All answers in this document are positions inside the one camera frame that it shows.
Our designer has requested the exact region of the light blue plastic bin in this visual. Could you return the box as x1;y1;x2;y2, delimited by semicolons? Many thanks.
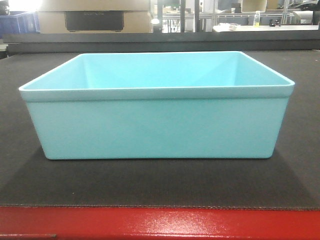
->
19;51;295;160

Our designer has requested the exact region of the dark conveyor belt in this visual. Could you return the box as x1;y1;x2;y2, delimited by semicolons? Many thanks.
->
0;50;320;210

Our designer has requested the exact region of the white background table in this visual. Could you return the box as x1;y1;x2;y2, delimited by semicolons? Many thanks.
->
213;23;320;32

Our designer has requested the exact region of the clear plastic bottle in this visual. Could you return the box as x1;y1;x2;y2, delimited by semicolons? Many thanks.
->
253;10;261;27

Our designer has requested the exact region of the blue crate in background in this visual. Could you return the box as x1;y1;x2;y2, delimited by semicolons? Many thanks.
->
0;11;40;38

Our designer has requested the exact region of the black conveyor side rail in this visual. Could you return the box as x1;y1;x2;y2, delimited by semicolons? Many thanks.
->
3;29;320;54

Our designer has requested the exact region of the aluminium frame rack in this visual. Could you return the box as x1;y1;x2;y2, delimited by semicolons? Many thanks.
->
157;0;320;33

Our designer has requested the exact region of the cardboard box with handle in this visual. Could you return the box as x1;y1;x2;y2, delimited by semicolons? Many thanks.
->
37;0;152;34

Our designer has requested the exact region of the red conveyor frame edge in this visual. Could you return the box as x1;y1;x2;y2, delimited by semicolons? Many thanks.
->
0;206;320;240

